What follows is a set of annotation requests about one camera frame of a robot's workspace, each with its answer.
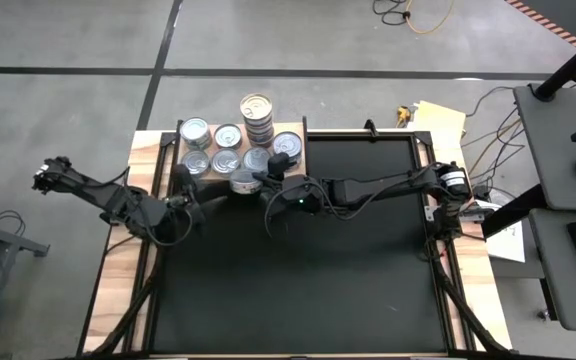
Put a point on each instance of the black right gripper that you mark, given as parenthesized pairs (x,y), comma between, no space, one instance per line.
(298,196)

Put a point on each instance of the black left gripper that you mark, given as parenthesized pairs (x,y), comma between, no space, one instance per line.
(180,202)

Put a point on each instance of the teal labelled seafood can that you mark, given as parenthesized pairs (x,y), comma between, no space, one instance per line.
(256,158)

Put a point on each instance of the teal rimmed seafood can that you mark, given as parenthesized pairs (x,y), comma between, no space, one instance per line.
(195,162)

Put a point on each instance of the green albacore tuna can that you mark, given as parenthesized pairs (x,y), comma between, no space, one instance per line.
(226,161)

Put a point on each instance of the blue rimmed seafood can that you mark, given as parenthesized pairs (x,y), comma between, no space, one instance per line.
(288,144)

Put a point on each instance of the gold lidded seafood can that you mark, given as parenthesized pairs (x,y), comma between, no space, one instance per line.
(259,127)

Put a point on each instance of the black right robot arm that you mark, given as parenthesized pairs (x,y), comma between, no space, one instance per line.
(368,190)

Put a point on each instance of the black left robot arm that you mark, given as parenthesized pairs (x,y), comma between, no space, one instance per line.
(113,200)

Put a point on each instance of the yellow paper sheet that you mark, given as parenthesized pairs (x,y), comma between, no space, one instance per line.
(438,117)

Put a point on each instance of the grey metal stand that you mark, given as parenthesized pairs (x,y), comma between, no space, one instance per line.
(3,240)

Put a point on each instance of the black diagonal rig beam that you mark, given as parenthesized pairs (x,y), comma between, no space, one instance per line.
(513,212)

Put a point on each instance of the white paper sheet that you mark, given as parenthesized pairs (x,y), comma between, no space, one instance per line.
(508,245)

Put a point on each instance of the grey desk top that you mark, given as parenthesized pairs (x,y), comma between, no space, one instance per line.
(553,280)
(548,150)

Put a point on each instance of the black rig pole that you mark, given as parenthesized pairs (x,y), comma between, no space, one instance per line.
(568,70)

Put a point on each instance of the striped hazard tape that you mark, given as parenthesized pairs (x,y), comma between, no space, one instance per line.
(548,22)

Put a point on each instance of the wooden shelf black frame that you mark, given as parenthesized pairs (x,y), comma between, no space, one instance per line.
(203,177)

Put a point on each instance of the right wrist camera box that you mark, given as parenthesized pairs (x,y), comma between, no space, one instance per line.
(279,165)

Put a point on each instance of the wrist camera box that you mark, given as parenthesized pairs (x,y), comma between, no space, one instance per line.
(279,165)
(183,176)

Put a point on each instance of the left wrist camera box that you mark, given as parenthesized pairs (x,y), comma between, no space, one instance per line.
(183,176)

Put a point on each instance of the black table frame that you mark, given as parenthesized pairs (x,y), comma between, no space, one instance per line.
(425,137)

